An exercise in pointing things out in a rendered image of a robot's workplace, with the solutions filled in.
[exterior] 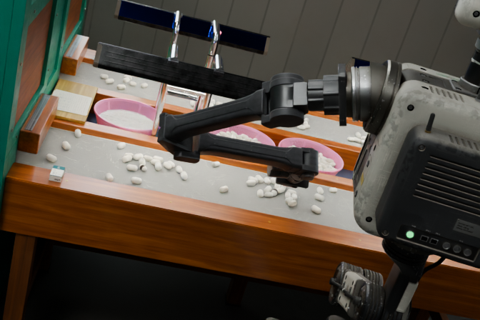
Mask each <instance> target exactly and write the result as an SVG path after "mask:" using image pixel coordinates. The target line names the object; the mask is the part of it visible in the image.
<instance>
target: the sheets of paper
mask: <svg viewBox="0 0 480 320"><path fill-rule="evenodd" d="M52 96H58V97H59V102H58V107H57V110H60V111H67V112H70V113H74V114H81V115H84V116H86V115H87V113H88V110H89V106H90V103H91V100H92V98H91V97H87V96H82V95H79V94H73V93H70V92H67V91H62V90H58V89H56V90H54V92H53V94H52Z"/></svg>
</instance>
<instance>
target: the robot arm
mask: <svg viewBox="0 0 480 320"><path fill-rule="evenodd" d="M309 111H324V115H339V126H346V64H339V67H338V74H337V75H324V79H314V80H308V82H304V78H303V77H302V76H301V75H298V74H294V73H280V74H276V75H274V76H272V77H271V80H270V81H265V82H263V83H262V89H260V90H258V91H256V92H254V93H253V94H251V95H249V96H246V97H244V98H241V99H237V100H233V101H229V102H226V103H222V104H218V105H216V106H210V107H208V108H205V109H200V110H197V111H193V112H189V113H187V114H180V115H172V114H171V115H170V114H168V113H162V114H159V127H161V128H160V129H159V132H158V139H157V142H158V143H159V144H160V145H162V146H163V147H164V148H165V149H166V150H167V151H168V152H170V153H171V154H173V155H174V157H173V159H174V160H176V161H182V162H187V163H192V164H196V163H198V162H199V161H200V155H209V156H218V157H223V158H227V159H235V160H239V161H247V162H251V163H256V164H263V165H267V176H269V177H276V184H279V185H283V186H287V187H291V188H295V189H296V188H297V187H301V188H305V189H307V188H308V187H309V181H312V180H313V179H314V177H315V176H317V175H319V152H318V151H317V150H316V149H313V148H305V147H302V148H299V147H294V146H293V147H280V146H272V145H268V144H260V143H256V142H252V141H245V140H241V139H234V138H230V137H225V136H219V135H216V134H212V133H209V132H212V131H217V130H220V129H225V128H229V127H232V126H237V125H240V124H245V123H249V122H253V121H261V124H262V125H263V126H265V127H266V128H269V129H274V128H277V127H286V128H288V127H295V126H300V125H302V124H303V123H304V115H306V114H307V113H308V112H309Z"/></svg>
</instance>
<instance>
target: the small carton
mask: <svg viewBox="0 0 480 320"><path fill-rule="evenodd" d="M64 172H65V167H62V166H56V165H54V166H53V168H52V170H51V173H50V175H49V180H50V181H57V182H61V180H62V178H63V176H64Z"/></svg>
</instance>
